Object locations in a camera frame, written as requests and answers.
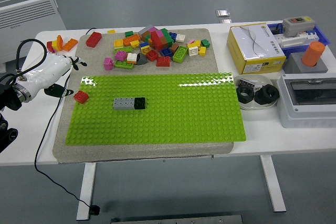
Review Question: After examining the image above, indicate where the white terminal strip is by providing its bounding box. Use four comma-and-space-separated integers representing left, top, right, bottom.
275, 31, 320, 49

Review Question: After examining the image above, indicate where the small red building brick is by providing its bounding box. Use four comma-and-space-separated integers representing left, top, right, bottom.
73, 90, 90, 105

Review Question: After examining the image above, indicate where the grey switch box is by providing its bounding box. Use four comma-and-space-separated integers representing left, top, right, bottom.
282, 16, 316, 37

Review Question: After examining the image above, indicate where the magenta square brick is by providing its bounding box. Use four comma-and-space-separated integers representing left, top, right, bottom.
114, 50, 128, 61

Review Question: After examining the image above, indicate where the white panel heater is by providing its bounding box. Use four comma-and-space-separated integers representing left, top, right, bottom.
0, 0, 67, 74

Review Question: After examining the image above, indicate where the large black nut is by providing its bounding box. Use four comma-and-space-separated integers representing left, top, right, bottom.
236, 85, 255, 103
254, 83, 279, 105

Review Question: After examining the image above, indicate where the white and orange brick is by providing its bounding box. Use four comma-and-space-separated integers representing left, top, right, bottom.
127, 52, 139, 65

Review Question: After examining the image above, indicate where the white table leg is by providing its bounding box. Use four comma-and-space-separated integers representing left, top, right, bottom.
76, 163, 97, 221
259, 155, 287, 213

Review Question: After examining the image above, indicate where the orange cylinder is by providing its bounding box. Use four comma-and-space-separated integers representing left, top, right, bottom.
301, 41, 326, 67

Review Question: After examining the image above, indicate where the black square building brick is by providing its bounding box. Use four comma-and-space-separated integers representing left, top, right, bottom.
133, 97, 146, 111

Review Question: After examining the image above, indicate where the white shallow dish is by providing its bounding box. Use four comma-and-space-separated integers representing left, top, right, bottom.
233, 74, 279, 111

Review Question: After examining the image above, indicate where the lime green flat brick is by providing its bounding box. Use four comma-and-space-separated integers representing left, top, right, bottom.
113, 46, 133, 54

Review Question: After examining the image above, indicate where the small black printed part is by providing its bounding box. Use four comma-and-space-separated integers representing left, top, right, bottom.
238, 78, 256, 89

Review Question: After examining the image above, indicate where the green studded baseplate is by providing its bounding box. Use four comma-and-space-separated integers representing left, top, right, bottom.
65, 72, 247, 146

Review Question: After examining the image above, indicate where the red slanted brick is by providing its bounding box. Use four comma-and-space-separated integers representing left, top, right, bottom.
156, 56, 171, 67

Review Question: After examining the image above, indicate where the grey-brown table mat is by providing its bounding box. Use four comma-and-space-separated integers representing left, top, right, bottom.
51, 28, 235, 164

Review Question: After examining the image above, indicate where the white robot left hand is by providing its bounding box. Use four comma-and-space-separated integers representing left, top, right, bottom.
18, 52, 88, 99

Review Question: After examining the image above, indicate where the white square brick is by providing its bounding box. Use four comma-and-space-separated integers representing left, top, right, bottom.
187, 45, 200, 57

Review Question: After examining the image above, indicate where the grey long building brick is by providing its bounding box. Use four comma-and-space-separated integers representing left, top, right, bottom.
112, 97, 136, 111

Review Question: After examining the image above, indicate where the grey block base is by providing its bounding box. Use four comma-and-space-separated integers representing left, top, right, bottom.
282, 52, 329, 74

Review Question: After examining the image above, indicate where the red square brick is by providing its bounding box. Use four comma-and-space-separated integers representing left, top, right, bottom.
145, 50, 159, 62

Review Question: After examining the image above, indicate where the lime green long brick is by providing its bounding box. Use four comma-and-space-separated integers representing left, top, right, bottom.
114, 60, 134, 70
172, 46, 188, 64

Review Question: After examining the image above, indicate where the white distribution box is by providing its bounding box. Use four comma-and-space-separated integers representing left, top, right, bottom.
277, 73, 336, 129

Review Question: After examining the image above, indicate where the pink tall brick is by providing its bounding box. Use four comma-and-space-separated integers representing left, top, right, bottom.
103, 57, 114, 71

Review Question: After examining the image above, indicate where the large red building brick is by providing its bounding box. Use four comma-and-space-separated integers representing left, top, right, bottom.
86, 31, 102, 48

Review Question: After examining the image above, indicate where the silver metal floor fitting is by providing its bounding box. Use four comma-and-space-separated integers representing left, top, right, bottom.
215, 9, 233, 25

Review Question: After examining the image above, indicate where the orange long brick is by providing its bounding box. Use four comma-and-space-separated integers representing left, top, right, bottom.
122, 34, 141, 46

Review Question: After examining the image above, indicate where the multicolour joined brick block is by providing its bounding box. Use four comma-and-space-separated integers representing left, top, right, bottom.
138, 24, 174, 51

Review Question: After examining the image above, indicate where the grey slanted brick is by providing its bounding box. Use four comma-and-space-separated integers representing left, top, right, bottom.
136, 52, 148, 66

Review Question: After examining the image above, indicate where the blue plastic bin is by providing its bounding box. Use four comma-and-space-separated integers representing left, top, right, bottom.
267, 22, 331, 51

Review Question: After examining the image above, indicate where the yellow and white cardboard box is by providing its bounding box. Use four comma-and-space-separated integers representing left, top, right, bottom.
226, 23, 287, 75

